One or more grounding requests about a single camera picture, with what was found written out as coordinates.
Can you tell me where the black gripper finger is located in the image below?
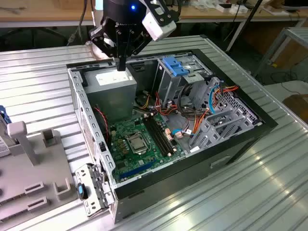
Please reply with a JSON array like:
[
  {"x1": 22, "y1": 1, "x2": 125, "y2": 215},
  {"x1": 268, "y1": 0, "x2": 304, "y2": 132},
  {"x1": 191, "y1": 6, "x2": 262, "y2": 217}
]
[
  {"x1": 89, "y1": 26, "x2": 122, "y2": 72},
  {"x1": 121, "y1": 30, "x2": 154, "y2": 72}
]

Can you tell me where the orange power wire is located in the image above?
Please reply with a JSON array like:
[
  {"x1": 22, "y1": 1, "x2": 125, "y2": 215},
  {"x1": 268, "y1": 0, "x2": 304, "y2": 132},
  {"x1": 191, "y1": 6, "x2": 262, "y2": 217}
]
[{"x1": 218, "y1": 84, "x2": 239, "y2": 94}]

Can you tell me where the grey metal disk bay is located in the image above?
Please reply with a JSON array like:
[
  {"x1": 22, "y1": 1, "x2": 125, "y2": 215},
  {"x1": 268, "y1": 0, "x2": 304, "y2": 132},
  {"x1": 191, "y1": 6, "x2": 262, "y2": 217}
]
[{"x1": 189, "y1": 77, "x2": 263, "y2": 154}]

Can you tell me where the blue plastic drive latch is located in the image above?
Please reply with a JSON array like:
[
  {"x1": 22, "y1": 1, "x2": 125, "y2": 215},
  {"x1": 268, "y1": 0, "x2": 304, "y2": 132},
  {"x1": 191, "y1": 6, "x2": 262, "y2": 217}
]
[{"x1": 162, "y1": 55, "x2": 191, "y2": 77}]

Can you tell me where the silver optical drive cage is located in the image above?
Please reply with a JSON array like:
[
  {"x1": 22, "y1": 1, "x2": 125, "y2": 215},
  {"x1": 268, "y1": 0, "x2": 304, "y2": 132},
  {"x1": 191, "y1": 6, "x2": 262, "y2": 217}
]
[{"x1": 154, "y1": 54, "x2": 214, "y2": 109}]

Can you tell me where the grey power supply unit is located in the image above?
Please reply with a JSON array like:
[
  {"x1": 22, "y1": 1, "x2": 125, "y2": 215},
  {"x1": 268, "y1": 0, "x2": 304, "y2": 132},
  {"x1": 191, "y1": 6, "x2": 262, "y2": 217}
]
[{"x1": 83, "y1": 66, "x2": 138, "y2": 126}]

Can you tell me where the wooden desk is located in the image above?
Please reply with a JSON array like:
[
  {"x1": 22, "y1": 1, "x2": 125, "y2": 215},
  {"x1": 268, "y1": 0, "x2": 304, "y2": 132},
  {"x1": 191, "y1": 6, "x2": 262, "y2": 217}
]
[
  {"x1": 0, "y1": 0, "x2": 97, "y2": 28},
  {"x1": 166, "y1": 0, "x2": 308, "y2": 25}
]

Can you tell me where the black case fan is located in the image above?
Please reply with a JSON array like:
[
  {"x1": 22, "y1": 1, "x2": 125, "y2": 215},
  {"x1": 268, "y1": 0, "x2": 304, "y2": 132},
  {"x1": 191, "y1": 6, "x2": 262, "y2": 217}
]
[{"x1": 92, "y1": 104, "x2": 113, "y2": 145}]

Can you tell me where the black RAM slot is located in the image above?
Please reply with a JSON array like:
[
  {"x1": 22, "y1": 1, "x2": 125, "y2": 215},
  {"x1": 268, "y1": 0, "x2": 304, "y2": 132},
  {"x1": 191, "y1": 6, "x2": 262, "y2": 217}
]
[
  {"x1": 143, "y1": 117, "x2": 168, "y2": 157},
  {"x1": 153, "y1": 114, "x2": 176, "y2": 153},
  {"x1": 150, "y1": 115, "x2": 174, "y2": 154},
  {"x1": 147, "y1": 116, "x2": 171, "y2": 156}
]

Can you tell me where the CPU socket with silver CPU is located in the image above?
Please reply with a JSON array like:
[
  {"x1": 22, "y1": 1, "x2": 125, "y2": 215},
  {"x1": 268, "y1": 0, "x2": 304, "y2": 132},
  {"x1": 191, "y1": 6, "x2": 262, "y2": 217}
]
[{"x1": 125, "y1": 132, "x2": 151, "y2": 156}]

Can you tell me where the white box on desk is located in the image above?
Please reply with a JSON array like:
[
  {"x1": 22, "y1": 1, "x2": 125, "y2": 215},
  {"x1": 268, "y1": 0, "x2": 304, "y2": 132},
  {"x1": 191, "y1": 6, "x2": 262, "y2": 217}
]
[{"x1": 218, "y1": 2, "x2": 248, "y2": 14}]

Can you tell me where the black slanted pole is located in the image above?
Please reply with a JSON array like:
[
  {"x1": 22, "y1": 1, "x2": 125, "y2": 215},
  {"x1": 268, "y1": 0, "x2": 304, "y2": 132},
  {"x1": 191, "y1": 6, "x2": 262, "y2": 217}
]
[{"x1": 226, "y1": 0, "x2": 263, "y2": 52}]

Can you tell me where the green motherboard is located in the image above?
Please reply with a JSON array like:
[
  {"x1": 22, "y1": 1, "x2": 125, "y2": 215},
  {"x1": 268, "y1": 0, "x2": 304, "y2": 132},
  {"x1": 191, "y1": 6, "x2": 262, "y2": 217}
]
[{"x1": 109, "y1": 113, "x2": 186, "y2": 183}]

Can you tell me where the blue expansion slot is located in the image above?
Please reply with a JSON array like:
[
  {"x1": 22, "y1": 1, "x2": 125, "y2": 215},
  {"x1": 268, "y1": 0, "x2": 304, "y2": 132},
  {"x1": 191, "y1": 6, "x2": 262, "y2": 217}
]
[{"x1": 119, "y1": 160, "x2": 158, "y2": 179}]

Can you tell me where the black open PC case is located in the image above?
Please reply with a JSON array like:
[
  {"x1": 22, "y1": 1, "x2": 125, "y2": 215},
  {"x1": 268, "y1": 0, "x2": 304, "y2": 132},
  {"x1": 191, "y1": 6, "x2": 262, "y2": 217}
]
[{"x1": 66, "y1": 49, "x2": 279, "y2": 224}]

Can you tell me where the brown cardboard box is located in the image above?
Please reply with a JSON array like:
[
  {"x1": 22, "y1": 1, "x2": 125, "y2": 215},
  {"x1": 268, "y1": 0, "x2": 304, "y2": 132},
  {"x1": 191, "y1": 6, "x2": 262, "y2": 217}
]
[
  {"x1": 274, "y1": 36, "x2": 308, "y2": 69},
  {"x1": 282, "y1": 94, "x2": 308, "y2": 121}
]

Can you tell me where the grey parts rack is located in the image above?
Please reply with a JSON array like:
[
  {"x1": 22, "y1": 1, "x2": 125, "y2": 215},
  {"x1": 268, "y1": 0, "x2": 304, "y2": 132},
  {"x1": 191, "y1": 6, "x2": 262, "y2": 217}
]
[{"x1": 0, "y1": 121, "x2": 80, "y2": 224}]

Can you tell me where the silver expansion card retainer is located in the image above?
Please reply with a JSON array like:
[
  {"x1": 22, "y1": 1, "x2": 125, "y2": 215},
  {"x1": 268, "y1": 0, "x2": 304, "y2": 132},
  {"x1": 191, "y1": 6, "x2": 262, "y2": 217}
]
[{"x1": 75, "y1": 163, "x2": 115, "y2": 218}]

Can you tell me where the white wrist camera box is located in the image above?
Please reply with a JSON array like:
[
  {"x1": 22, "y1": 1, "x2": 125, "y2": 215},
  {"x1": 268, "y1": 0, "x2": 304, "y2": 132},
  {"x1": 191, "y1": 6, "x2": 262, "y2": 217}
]
[{"x1": 141, "y1": 9, "x2": 177, "y2": 41}]

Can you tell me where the yellow wire bundle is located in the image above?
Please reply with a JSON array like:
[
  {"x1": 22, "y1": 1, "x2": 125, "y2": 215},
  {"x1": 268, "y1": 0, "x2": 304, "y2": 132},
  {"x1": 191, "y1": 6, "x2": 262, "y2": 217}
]
[{"x1": 136, "y1": 93, "x2": 154, "y2": 110}]

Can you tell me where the black cable bundle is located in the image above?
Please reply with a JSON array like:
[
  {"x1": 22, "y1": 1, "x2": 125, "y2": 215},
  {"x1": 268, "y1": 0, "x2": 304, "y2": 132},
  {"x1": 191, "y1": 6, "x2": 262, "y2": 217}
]
[{"x1": 177, "y1": 84, "x2": 205, "y2": 118}]

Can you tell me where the blue data wire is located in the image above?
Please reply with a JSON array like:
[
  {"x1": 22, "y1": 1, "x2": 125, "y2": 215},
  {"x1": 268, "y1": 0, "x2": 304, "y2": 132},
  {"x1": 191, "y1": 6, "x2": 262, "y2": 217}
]
[{"x1": 208, "y1": 83, "x2": 222, "y2": 114}]

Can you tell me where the short light blue wire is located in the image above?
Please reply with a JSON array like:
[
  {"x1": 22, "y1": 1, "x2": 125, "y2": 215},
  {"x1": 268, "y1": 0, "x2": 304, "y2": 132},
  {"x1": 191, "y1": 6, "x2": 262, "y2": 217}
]
[{"x1": 172, "y1": 128, "x2": 195, "y2": 139}]

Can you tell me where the orange wire bundle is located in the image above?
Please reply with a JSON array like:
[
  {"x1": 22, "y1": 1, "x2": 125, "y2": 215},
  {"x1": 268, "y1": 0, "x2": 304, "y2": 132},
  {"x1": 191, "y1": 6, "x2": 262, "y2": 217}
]
[{"x1": 154, "y1": 91, "x2": 210, "y2": 139}]

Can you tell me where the grey metal frame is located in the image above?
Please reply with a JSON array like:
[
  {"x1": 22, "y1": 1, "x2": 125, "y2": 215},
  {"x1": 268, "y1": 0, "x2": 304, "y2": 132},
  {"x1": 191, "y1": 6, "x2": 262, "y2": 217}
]
[{"x1": 255, "y1": 26, "x2": 308, "y2": 85}]

